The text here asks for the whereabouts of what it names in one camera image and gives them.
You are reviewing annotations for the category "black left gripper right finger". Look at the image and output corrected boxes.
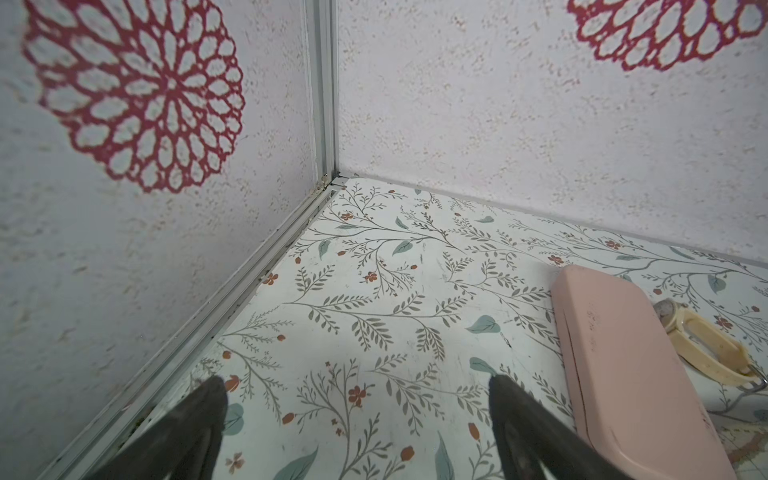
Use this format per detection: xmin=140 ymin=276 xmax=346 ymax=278
xmin=489 ymin=374 xmax=628 ymax=479

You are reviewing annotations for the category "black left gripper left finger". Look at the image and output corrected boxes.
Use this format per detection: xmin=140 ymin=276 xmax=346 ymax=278
xmin=89 ymin=376 xmax=228 ymax=480

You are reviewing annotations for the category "pink rectangular case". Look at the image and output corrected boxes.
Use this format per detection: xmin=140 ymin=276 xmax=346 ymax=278
xmin=551 ymin=265 xmax=736 ymax=479

